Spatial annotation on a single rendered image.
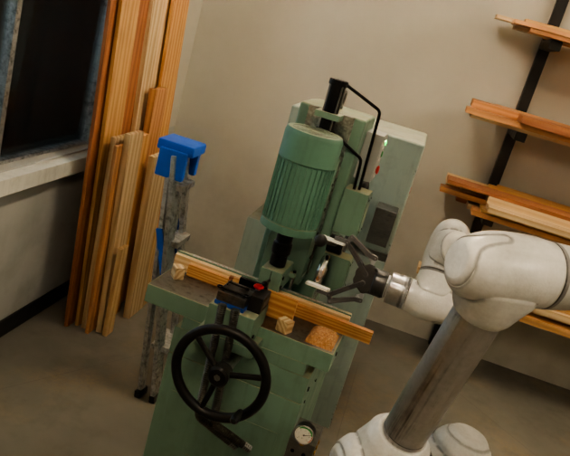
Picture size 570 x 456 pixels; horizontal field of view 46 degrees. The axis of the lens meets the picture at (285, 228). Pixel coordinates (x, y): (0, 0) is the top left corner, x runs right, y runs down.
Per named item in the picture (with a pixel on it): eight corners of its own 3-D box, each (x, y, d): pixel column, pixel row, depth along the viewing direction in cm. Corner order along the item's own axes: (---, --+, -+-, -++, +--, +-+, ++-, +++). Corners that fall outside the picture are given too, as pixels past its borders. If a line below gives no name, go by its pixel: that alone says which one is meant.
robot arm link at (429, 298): (398, 315, 188) (413, 272, 192) (452, 336, 185) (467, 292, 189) (402, 306, 178) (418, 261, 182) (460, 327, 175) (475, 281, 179)
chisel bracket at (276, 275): (254, 290, 209) (261, 266, 207) (268, 278, 222) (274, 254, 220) (276, 299, 208) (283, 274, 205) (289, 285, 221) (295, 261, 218)
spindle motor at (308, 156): (251, 225, 200) (279, 124, 191) (269, 213, 217) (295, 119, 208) (307, 245, 197) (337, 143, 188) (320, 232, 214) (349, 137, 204)
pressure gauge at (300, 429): (289, 445, 197) (296, 422, 195) (292, 439, 201) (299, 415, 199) (308, 453, 196) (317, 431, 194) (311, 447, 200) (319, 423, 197)
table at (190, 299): (128, 310, 199) (131, 292, 197) (172, 280, 227) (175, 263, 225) (321, 388, 187) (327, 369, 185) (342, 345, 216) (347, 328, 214)
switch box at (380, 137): (352, 176, 225) (366, 130, 221) (357, 172, 235) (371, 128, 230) (370, 183, 224) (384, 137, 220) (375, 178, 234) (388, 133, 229)
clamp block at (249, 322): (200, 329, 193) (207, 301, 191) (217, 313, 206) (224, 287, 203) (248, 348, 190) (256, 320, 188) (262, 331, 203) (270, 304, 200)
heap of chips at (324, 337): (303, 341, 197) (306, 333, 197) (313, 326, 209) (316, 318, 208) (331, 352, 196) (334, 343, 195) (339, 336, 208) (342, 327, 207)
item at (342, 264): (314, 284, 225) (324, 251, 221) (318, 278, 231) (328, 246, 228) (340, 294, 223) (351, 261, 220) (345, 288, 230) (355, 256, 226)
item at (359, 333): (185, 275, 219) (188, 263, 218) (188, 273, 221) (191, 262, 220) (368, 345, 207) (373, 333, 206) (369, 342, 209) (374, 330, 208)
